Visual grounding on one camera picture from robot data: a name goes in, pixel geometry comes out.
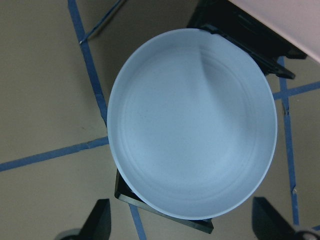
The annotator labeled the black dish rack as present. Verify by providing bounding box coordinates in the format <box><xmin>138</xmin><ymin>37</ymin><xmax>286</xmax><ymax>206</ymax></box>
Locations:
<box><xmin>114</xmin><ymin>0</ymin><xmax>307</xmax><ymax>239</ymax></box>

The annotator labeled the pink plate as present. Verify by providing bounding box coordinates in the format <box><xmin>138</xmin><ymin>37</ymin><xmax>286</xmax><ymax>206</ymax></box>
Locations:
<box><xmin>232</xmin><ymin>0</ymin><xmax>320</xmax><ymax>62</ymax></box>

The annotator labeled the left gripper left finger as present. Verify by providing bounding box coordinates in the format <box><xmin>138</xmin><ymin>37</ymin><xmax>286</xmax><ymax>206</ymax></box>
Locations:
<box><xmin>78</xmin><ymin>198</ymin><xmax>111</xmax><ymax>240</ymax></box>

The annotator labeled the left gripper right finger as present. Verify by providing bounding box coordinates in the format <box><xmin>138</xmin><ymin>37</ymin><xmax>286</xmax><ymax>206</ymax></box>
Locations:
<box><xmin>251</xmin><ymin>197</ymin><xmax>299</xmax><ymax>240</ymax></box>

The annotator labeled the light blue plate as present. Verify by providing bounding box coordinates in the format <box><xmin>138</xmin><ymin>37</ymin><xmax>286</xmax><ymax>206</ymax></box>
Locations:
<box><xmin>107</xmin><ymin>28</ymin><xmax>278</xmax><ymax>220</ymax></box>

